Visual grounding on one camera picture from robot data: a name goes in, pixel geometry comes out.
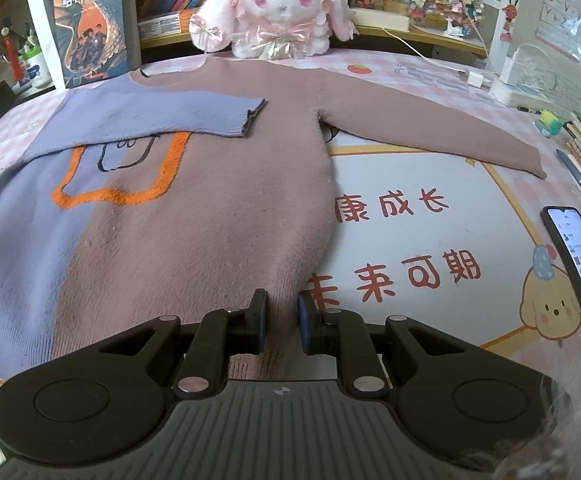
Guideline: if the orange white toothpaste box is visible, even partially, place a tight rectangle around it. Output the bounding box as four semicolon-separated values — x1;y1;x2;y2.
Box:
138;10;204;40

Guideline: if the black smartphone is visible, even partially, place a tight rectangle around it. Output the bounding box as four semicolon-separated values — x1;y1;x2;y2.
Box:
540;205;581;352

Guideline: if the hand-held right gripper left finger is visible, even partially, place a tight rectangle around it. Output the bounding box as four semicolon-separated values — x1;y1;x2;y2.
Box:
90;287;270;402

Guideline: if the white power strip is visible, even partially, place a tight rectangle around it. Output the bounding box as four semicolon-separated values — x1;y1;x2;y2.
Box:
487;77;561;109

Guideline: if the white pink plush bunny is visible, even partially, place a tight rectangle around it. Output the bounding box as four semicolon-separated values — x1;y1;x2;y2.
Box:
189;0;358;61

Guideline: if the green yellow eraser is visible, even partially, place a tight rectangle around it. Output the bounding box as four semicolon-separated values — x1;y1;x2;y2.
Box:
537;110;564;137

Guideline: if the white jar green lid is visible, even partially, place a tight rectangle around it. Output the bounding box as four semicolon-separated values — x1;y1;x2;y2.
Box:
18;52;54;90

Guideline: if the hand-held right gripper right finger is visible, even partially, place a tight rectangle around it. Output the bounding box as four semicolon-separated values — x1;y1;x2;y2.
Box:
297;291;476;403

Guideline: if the dragon cover book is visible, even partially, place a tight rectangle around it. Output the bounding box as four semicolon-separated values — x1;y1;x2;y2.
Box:
53;0;132;90

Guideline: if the purple and brown sweater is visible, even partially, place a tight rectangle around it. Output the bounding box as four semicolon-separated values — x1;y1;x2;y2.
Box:
0;52;547;381

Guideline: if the white cable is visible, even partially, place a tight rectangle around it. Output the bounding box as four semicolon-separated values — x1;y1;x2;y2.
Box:
380;25;571;92

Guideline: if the white charger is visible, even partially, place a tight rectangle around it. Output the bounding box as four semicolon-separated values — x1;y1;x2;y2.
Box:
499;55;521;86

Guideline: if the white flat box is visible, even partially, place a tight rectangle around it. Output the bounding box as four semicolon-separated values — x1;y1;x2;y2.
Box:
355;7;411;32

